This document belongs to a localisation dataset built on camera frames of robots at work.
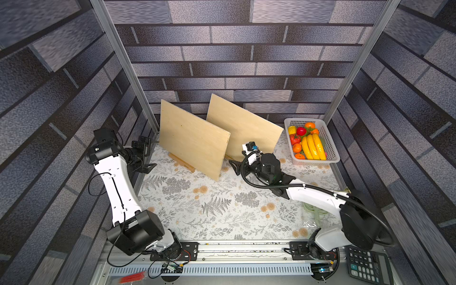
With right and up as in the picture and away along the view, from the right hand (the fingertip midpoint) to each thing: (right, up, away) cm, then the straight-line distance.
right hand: (235, 155), depth 80 cm
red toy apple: (+42, +13, +27) cm, 51 cm away
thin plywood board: (+5, +14, +10) cm, 18 cm away
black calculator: (+54, -44, -10) cm, 70 cm away
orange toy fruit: (+49, +17, +31) cm, 60 cm away
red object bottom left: (-39, -46, -14) cm, 62 cm away
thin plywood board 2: (-18, +4, +6) cm, 19 cm away
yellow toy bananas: (+45, +3, +20) cm, 50 cm away
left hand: (-32, +4, -9) cm, 34 cm away
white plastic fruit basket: (+56, +2, +20) cm, 60 cm away
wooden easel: (-33, -5, +20) cm, 39 cm away
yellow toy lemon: (+37, +14, +31) cm, 51 cm away
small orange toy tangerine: (+38, +3, +24) cm, 45 cm away
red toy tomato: (+38, +8, +27) cm, 47 cm away
